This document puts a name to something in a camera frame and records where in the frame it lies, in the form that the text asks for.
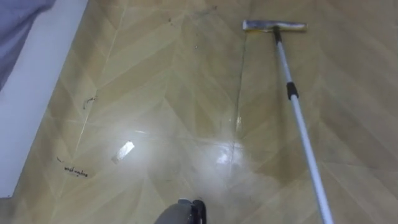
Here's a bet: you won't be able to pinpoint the mop with silver pole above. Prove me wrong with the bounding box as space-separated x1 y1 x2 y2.
242 19 336 224

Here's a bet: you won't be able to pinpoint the white washing machine tower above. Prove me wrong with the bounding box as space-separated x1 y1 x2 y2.
0 0 90 198

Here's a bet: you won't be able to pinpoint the robot legs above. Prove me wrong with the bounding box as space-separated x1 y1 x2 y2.
154 198 208 224

